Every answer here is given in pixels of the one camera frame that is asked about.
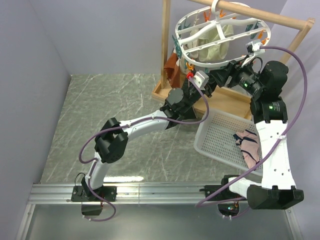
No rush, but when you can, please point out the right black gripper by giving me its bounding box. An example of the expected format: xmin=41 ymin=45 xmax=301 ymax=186
xmin=209 ymin=55 xmax=264 ymax=97

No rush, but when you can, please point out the orange clothes peg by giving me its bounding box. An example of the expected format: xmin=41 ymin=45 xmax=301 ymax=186
xmin=185 ymin=62 xmax=195 ymax=72

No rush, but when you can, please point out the white clip hanger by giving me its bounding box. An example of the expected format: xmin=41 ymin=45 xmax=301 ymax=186
xmin=178 ymin=6 xmax=271 ymax=70

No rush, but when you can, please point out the black striped underwear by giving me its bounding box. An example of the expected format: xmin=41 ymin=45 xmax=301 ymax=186
xmin=172 ymin=79 xmax=198 ymax=123

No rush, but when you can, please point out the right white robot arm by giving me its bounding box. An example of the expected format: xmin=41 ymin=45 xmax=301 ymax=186
xmin=197 ymin=61 xmax=304 ymax=210

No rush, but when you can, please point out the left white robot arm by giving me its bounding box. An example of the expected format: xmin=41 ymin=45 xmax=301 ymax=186
xmin=78 ymin=77 xmax=217 ymax=202

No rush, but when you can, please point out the pale green underwear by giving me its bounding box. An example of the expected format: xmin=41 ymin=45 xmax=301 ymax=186
xmin=197 ymin=23 xmax=235 ymax=62

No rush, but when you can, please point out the rust brown underwear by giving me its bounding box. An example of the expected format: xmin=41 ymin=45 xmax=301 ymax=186
xmin=163 ymin=52 xmax=180 ymax=88

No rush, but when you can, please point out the beige underwear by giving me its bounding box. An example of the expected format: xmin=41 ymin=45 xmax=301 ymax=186
xmin=172 ymin=13 xmax=204 ymax=60

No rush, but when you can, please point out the pink navy underwear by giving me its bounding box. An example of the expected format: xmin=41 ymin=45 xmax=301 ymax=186
xmin=233 ymin=129 xmax=260 ymax=169

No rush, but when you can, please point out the teal clothes peg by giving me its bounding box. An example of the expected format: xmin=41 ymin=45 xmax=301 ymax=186
xmin=175 ymin=45 xmax=183 ymax=59

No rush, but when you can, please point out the white plastic basket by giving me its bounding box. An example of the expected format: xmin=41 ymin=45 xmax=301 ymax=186
xmin=193 ymin=108 xmax=257 ymax=171

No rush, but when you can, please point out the wooden drying rack frame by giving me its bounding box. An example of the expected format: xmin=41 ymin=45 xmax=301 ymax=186
xmin=151 ymin=0 xmax=315 ymax=120

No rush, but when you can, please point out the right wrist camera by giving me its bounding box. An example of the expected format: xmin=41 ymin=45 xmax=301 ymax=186
xmin=241 ymin=39 xmax=266 ymax=68

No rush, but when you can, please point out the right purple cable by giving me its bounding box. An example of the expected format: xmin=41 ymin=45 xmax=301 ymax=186
xmin=194 ymin=45 xmax=308 ymax=220

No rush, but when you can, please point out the purple cable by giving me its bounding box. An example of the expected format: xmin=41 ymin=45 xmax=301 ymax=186
xmin=78 ymin=77 xmax=210 ymax=222
xmin=194 ymin=45 xmax=308 ymax=220

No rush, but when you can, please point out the aluminium mounting rail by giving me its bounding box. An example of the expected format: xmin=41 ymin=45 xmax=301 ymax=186
xmin=27 ymin=181 xmax=292 ymax=206

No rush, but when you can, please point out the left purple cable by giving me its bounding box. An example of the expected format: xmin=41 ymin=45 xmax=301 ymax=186
xmin=78 ymin=77 xmax=210 ymax=222

